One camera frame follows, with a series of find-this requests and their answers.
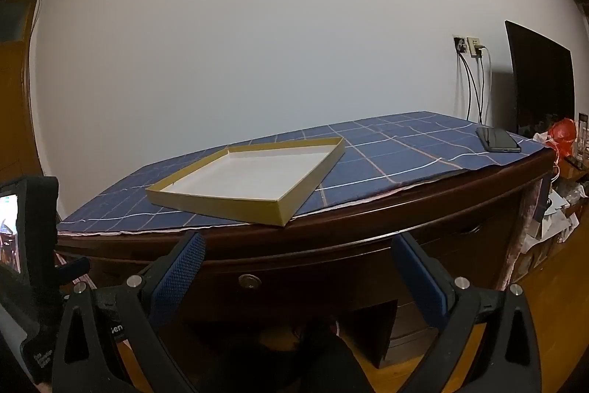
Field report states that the pile of papers and bags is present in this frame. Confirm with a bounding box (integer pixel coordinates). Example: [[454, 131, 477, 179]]
[[525, 154, 589, 283]]

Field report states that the blue plaid tablecloth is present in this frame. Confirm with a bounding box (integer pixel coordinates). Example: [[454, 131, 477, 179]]
[[57, 110, 550, 235]]

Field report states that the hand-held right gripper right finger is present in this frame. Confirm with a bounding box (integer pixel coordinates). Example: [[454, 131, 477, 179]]
[[391, 232, 544, 393]]

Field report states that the red plastic bag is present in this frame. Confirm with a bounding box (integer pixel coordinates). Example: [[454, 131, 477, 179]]
[[550, 118, 578, 157]]

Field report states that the white charger cable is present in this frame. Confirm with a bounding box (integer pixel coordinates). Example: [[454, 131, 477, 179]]
[[482, 46, 493, 125]]

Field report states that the gold shallow cardboard box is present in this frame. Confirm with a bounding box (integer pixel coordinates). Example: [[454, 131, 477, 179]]
[[145, 136, 347, 227]]

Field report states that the brown wooden wardrobe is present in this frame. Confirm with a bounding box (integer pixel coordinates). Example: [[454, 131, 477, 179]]
[[0, 0, 44, 191]]

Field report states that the dark wooden desk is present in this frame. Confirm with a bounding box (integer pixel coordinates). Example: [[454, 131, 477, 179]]
[[55, 149, 560, 371]]

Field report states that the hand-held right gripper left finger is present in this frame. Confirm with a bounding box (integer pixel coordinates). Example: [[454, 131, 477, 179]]
[[52, 231, 206, 393]]

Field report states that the side drawer with metal handle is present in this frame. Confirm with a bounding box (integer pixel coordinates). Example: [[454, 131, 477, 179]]
[[416, 202, 528, 278]]

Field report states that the black power cable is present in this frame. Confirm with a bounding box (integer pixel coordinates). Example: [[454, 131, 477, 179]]
[[457, 51, 476, 122], [477, 57, 487, 125]]

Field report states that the dark wooden drawer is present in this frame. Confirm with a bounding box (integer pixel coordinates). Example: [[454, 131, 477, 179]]
[[92, 252, 406, 322]]

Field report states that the pink patterned cloth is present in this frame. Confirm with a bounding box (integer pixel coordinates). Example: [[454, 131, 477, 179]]
[[499, 179, 548, 288]]

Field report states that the black monitor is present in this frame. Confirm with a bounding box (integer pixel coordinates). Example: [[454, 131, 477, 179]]
[[505, 20, 577, 138]]

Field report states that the clear glass jar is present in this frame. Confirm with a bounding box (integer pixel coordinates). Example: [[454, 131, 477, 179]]
[[576, 112, 589, 164]]

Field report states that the black smartphone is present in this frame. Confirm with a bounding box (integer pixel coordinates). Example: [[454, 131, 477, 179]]
[[475, 126, 522, 154]]

